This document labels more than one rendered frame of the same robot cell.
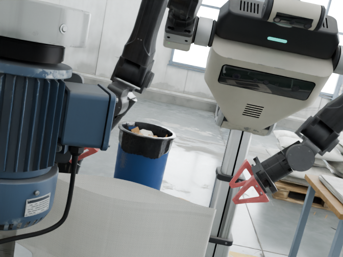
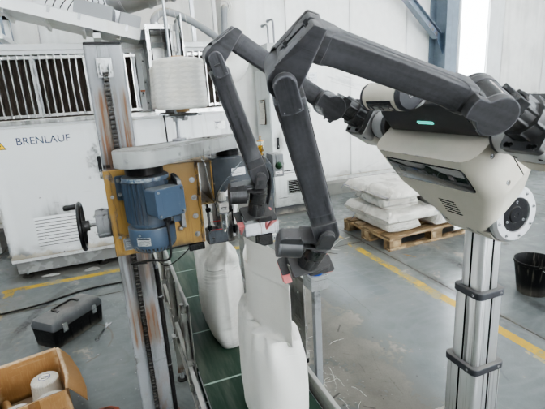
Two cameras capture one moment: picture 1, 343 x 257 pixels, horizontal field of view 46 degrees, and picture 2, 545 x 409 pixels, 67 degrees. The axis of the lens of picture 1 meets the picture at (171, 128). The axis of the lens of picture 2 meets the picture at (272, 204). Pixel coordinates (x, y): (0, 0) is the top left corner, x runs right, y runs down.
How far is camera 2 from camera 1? 126 cm
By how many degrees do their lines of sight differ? 68
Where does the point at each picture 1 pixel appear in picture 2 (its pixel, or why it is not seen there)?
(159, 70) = not seen: outside the picture
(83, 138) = (151, 212)
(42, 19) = (118, 159)
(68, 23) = (126, 159)
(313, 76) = (450, 161)
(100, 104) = (152, 195)
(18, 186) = (132, 230)
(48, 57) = (134, 174)
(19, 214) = (136, 244)
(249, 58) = (399, 148)
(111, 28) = not seen: outside the picture
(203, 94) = not seen: outside the picture
